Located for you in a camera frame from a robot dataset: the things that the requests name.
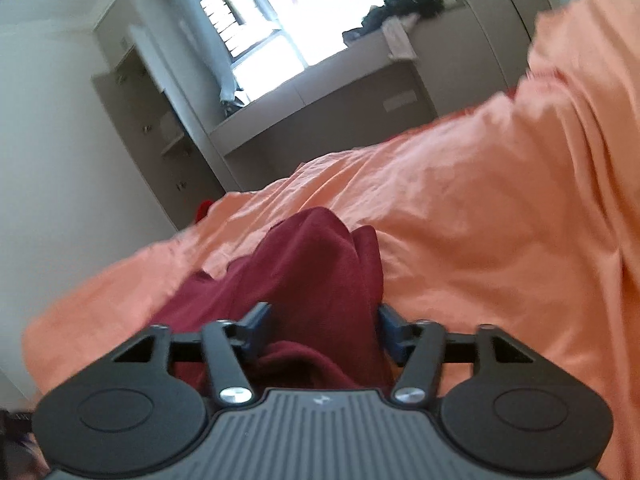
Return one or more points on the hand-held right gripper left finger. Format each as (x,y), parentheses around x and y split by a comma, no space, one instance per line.
(257,329)

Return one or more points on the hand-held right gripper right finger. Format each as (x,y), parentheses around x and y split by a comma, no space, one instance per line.
(391,336)

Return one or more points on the maroon short-sleeved shirt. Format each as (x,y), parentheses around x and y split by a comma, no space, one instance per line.
(310,270)

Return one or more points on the pile of dark clothes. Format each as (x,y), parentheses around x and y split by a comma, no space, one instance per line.
(400,7)

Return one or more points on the red cloth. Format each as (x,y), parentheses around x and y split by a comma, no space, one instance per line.
(202,210)

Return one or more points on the orange blanket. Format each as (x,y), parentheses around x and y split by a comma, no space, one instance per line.
(500,210)

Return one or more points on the grey open shelf cabinet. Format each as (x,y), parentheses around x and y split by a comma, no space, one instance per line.
(150,135)

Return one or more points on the dark item on windowsill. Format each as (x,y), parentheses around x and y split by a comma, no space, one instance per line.
(232,106)

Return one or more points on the grey window bench cabinet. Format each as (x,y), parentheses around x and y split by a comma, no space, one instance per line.
(325,110)

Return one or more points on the light blue curtain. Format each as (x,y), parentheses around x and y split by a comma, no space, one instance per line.
(215,45)

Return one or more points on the white cloth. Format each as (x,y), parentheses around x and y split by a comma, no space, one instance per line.
(400,37)

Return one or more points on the window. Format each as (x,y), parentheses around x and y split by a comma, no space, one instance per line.
(280,20)

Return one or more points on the white wall socket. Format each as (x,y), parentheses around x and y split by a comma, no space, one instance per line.
(400,101)

